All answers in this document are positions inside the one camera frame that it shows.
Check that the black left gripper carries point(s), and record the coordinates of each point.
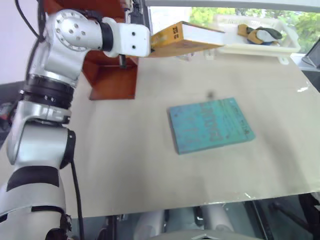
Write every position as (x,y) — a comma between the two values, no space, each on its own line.
(135,14)

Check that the yellow thick book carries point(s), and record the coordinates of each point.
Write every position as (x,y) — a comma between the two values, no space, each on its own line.
(180,42)

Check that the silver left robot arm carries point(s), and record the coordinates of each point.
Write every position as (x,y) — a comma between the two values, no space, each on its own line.
(62,32)

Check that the wooden bookshelf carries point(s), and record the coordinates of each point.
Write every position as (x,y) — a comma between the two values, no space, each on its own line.
(113,80)

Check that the teal paperback book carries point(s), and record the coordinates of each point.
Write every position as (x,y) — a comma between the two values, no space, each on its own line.
(211,125)

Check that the tan work glove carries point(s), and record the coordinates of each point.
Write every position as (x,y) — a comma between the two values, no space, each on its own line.
(243,31)

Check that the white plastic basket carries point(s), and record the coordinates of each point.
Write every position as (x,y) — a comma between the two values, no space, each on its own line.
(260,48)

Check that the dark laptop device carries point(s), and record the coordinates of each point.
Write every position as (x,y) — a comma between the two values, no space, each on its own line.
(312,56)

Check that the black red floor equipment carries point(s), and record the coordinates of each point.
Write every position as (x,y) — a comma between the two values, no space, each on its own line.
(6,117)

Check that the grey rounded robot leg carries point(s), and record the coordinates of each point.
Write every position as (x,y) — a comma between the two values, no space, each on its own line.
(217,216)
(150,222)

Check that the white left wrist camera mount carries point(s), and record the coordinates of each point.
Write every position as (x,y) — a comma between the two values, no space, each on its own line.
(131,40)

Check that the black table frame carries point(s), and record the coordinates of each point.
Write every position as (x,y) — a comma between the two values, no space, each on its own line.
(287,217)

